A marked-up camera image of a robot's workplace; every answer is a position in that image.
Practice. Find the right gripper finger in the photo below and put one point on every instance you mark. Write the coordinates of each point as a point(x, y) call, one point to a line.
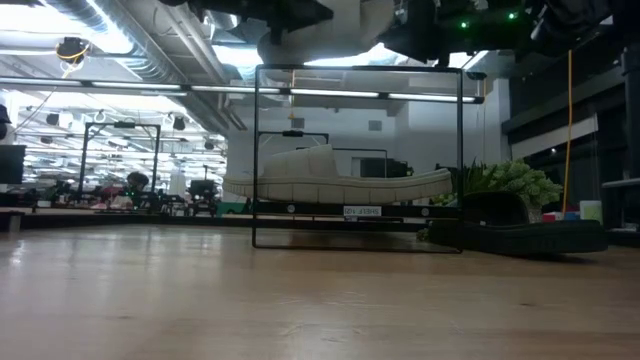
point(407, 30)

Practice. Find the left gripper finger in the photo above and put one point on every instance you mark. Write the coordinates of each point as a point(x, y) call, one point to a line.
point(315, 14)

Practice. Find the black metal shelf frame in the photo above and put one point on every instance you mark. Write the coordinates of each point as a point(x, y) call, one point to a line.
point(310, 209)

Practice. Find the black foam slide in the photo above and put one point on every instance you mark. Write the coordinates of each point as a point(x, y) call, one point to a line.
point(525, 240)

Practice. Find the long LED light bar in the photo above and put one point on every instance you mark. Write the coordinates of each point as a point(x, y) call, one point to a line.
point(150, 86)

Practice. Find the black background cabinet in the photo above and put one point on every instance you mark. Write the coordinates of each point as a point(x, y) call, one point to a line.
point(382, 167)

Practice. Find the dark green spiky plant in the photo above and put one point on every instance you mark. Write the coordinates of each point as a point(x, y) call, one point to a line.
point(475, 180)

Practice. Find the light green succulent plant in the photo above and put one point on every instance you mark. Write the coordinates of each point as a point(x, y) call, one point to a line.
point(530, 182)

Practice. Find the black vertical pole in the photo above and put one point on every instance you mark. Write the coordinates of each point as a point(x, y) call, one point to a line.
point(632, 110)

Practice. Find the small black background monitor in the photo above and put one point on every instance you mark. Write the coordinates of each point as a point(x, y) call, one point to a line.
point(202, 188)

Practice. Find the person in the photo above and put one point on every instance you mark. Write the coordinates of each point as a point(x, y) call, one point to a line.
point(137, 181)

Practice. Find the small red block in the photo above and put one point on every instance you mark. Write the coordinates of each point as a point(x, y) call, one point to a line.
point(549, 217)

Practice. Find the small blue block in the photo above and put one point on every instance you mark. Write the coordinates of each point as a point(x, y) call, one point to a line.
point(572, 216)

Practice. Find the black computer monitor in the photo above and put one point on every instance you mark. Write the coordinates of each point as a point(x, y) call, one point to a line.
point(12, 165)

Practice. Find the ribbed silver air duct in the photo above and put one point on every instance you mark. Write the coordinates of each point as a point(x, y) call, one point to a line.
point(100, 25)

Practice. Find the black aluminium rig frame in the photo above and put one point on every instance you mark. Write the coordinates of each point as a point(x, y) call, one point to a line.
point(150, 222)

